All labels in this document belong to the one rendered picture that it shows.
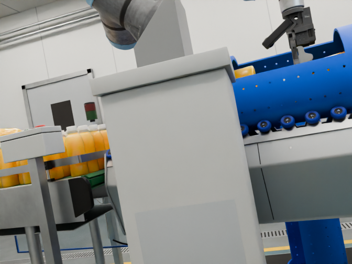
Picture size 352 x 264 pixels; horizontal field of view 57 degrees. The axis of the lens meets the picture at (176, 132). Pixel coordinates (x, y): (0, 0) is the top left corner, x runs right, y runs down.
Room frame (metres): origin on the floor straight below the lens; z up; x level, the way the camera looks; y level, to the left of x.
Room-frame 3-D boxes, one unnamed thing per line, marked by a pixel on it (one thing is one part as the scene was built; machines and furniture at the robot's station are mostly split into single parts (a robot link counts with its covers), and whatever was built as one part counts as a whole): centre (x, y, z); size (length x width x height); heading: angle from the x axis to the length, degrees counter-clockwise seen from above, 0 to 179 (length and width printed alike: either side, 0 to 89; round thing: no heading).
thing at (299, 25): (1.06, -0.46, 1.25); 0.09 x 0.08 x 0.12; 69
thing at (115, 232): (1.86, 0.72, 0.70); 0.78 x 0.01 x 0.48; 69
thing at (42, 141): (1.18, 0.53, 1.05); 0.20 x 0.10 x 0.10; 69
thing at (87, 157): (1.41, 0.30, 0.96); 0.40 x 0.01 x 0.03; 159
